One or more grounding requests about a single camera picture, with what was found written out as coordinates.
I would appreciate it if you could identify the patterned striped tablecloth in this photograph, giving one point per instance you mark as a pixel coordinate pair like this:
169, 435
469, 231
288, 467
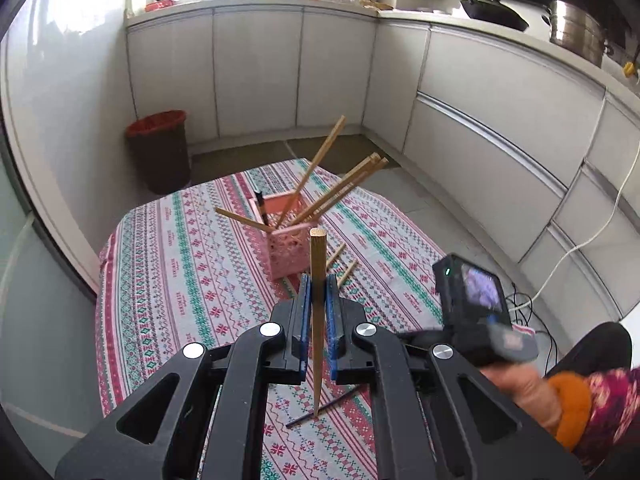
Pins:
175, 270

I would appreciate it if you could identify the person's right hand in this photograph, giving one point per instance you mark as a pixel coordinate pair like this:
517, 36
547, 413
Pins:
525, 390

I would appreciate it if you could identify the stainless steel stock pot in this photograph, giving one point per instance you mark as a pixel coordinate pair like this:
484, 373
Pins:
575, 32

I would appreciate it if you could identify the dark slender chopstick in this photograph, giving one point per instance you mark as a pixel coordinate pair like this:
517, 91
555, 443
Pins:
337, 402

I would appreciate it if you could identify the frosted glass door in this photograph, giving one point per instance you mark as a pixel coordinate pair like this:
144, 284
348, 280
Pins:
30, 335

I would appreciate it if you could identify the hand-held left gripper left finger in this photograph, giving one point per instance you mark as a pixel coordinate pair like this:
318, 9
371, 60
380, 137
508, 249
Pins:
304, 330

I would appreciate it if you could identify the person's right forearm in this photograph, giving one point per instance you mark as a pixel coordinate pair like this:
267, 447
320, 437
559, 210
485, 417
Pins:
600, 405

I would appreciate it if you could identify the white kitchen base cabinets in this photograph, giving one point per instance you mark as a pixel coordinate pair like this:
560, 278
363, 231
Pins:
475, 110

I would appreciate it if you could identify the tan bamboo chopstick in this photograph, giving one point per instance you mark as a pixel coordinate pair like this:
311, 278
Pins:
347, 272
336, 257
318, 270

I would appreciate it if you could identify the black wok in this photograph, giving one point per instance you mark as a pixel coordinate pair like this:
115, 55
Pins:
492, 10

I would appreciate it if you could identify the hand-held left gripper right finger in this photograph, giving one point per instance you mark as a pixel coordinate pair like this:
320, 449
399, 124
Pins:
332, 330

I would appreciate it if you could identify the brown red-lined trash bin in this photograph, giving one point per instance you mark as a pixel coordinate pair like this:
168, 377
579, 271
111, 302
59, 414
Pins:
160, 155

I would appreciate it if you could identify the pink perforated plastic basket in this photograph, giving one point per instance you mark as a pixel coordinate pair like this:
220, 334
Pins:
290, 255

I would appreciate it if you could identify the small yellow object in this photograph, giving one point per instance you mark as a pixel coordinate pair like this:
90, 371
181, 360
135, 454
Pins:
630, 70

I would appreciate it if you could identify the bunch of wooden chopsticks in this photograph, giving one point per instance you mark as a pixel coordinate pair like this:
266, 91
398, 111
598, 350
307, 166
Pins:
310, 171

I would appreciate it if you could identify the red bowl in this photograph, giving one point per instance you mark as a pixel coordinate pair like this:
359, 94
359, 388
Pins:
160, 6

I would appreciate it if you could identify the person's leg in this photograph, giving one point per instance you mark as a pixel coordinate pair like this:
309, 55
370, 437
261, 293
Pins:
595, 347

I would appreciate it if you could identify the dark green floor mat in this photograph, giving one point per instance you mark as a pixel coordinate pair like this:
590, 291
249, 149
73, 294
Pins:
235, 157
360, 142

